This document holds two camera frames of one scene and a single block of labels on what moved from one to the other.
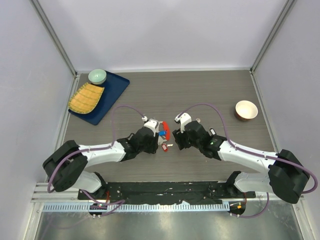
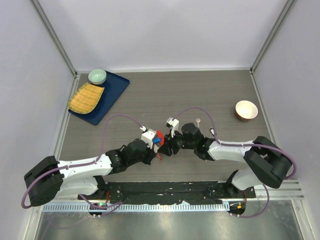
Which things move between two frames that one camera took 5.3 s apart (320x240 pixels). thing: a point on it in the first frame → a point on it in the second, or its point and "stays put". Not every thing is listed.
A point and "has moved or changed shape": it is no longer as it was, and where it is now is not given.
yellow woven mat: (86, 99) stays put
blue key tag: (162, 133) has moved or changed shape
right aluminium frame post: (286, 7) stays put
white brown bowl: (245, 110) stays put
